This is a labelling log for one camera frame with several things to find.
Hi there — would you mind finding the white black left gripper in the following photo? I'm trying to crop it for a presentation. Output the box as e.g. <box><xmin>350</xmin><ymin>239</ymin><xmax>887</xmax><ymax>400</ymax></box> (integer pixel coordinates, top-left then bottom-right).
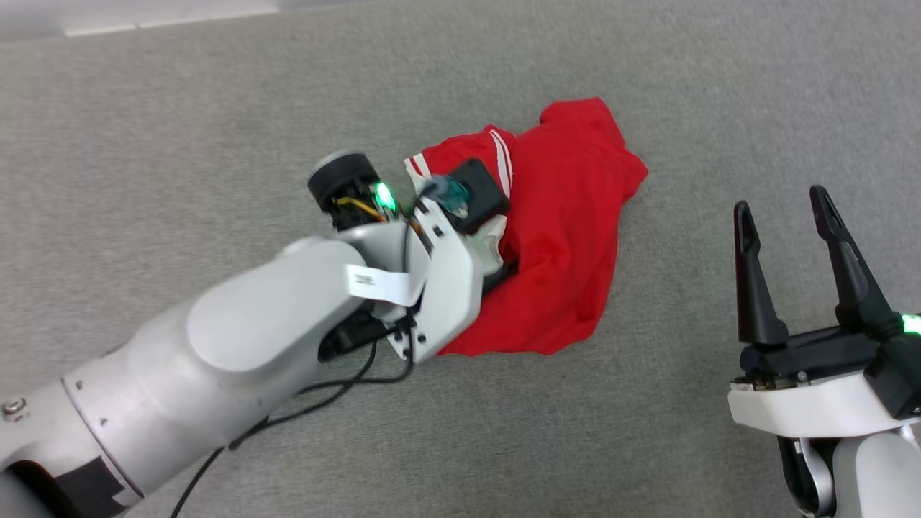
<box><xmin>308</xmin><ymin>151</ymin><xmax>484</xmax><ymax>365</ymax></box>

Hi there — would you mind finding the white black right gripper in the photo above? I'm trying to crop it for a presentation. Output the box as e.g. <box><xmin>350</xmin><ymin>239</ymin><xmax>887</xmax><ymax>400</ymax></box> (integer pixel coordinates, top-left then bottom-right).
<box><xmin>727</xmin><ymin>185</ymin><xmax>921</xmax><ymax>440</ymax></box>

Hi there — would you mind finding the red garment with white trim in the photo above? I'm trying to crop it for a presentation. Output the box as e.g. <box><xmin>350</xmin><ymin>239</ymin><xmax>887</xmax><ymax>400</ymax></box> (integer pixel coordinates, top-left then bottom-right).
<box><xmin>404</xmin><ymin>97</ymin><xmax>649</xmax><ymax>358</ymax></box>

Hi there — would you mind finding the grey fabric sofa cushion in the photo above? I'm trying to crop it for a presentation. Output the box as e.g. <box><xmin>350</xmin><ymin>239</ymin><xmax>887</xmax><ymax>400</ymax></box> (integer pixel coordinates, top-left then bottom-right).
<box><xmin>0</xmin><ymin>0</ymin><xmax>921</xmax><ymax>518</ymax></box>

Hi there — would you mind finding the white labelled strap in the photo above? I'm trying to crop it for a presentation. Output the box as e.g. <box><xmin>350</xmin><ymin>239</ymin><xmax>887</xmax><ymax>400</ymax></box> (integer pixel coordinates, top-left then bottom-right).
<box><xmin>345</xmin><ymin>264</ymin><xmax>430</xmax><ymax>307</ymax></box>

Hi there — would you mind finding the teal connector camera cable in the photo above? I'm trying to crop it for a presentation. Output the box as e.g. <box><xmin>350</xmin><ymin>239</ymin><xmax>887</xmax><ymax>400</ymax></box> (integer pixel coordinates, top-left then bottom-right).
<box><xmin>420</xmin><ymin>175</ymin><xmax>473</xmax><ymax>218</ymax></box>

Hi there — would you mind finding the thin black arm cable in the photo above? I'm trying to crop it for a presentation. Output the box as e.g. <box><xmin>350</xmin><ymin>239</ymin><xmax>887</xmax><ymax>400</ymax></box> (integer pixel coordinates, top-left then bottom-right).
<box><xmin>169</xmin><ymin>317</ymin><xmax>419</xmax><ymax>518</ymax></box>

